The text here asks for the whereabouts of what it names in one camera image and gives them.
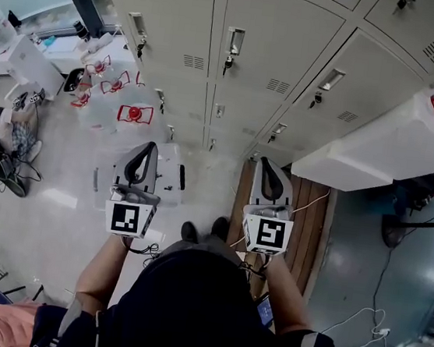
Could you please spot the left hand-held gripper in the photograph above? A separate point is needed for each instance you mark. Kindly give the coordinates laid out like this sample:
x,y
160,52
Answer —
x,y
125,218

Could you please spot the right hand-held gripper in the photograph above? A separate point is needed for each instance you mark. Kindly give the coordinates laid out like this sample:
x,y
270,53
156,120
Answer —
x,y
270,234

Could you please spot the beige metal locker cabinet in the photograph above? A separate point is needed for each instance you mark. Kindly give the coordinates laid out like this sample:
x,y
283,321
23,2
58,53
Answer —
x,y
172,26

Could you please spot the grey metal locker door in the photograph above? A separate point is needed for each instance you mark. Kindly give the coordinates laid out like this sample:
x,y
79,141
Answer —
x,y
273,38

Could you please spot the person's right forearm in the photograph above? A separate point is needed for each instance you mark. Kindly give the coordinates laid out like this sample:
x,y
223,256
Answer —
x,y
288,295

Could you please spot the person's left forearm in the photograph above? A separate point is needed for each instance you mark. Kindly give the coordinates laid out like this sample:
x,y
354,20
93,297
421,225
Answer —
x,y
100,272

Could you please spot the clear plastic storage bin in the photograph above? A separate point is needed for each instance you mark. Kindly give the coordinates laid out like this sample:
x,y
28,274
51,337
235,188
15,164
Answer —
x,y
168,170

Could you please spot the wooden plank platform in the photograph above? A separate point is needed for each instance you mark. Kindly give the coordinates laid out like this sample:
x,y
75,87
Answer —
x,y
303,234

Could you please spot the person's right black shoe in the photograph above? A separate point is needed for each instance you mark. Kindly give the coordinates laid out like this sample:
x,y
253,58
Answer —
x,y
220,229

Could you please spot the person's black shoe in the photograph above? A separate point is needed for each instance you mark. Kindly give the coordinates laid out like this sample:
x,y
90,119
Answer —
x,y
190,232
220,229

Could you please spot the person's left black shoe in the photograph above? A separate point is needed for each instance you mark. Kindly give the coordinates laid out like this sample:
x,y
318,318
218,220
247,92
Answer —
x,y
190,232

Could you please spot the black waste bin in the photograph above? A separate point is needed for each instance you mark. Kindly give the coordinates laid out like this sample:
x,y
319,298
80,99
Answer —
x,y
72,79

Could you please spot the black phone with lit screen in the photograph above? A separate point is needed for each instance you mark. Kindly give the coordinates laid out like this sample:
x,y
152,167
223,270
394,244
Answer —
x,y
264,312

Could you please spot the black standing fan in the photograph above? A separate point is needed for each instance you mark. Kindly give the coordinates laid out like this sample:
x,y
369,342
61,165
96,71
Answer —
x,y
394,232

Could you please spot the person's body in navy clothes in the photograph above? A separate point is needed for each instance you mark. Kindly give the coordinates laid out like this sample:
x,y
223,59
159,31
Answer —
x,y
193,303

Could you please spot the white low table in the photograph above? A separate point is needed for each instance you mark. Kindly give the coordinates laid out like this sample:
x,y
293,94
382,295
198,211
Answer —
x,y
67,46

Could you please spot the white water dispenser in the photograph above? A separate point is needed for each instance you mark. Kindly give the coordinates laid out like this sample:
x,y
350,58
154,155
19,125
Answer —
x,y
34,64

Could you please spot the pink cushioned chair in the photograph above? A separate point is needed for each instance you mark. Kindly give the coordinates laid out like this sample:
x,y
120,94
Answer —
x,y
2,323

